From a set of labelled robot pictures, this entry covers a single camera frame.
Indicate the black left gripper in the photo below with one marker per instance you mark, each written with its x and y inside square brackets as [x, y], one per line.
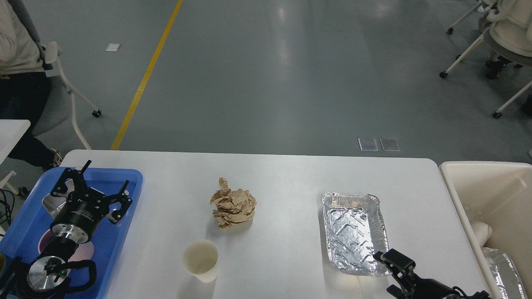
[81, 214]

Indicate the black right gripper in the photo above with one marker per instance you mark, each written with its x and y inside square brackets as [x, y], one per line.
[402, 270]

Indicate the pink ribbed mug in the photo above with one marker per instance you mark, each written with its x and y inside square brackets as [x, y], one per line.
[84, 251]

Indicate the aluminium foil tray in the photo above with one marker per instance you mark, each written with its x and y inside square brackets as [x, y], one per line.
[354, 232]

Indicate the stainless steel tray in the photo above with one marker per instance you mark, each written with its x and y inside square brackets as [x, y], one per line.
[53, 205]

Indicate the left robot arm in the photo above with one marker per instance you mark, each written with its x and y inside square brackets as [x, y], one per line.
[51, 275]

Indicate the blue plastic bin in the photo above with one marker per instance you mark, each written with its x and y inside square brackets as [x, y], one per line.
[32, 221]

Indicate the white cup in bin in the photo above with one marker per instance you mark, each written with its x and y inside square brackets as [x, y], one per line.
[482, 232]

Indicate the grey office chair left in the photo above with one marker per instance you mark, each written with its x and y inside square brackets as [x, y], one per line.
[61, 103]

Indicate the white side table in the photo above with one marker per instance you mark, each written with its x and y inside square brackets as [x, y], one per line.
[11, 132]

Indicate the foil tray in bin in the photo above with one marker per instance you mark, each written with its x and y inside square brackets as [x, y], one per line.
[505, 274]

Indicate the beige plastic bin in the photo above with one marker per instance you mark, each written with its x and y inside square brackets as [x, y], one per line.
[498, 194]

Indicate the floor outlet cover right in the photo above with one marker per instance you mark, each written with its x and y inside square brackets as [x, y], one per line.
[390, 144]

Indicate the floor outlet cover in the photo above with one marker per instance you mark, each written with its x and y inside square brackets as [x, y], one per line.
[368, 144]
[390, 144]

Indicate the cream paper cup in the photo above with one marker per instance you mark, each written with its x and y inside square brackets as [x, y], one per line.
[200, 259]

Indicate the floor outlet cover left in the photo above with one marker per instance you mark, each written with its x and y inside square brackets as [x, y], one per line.
[368, 144]

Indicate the person in dark trousers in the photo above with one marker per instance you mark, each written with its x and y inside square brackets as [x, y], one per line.
[24, 88]

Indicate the crumpled brown paper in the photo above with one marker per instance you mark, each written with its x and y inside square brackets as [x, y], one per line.
[232, 207]

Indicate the white floor paper scrap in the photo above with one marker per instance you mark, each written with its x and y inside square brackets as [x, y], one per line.
[113, 47]

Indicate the white office chair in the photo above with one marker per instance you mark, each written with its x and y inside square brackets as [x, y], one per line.
[508, 35]

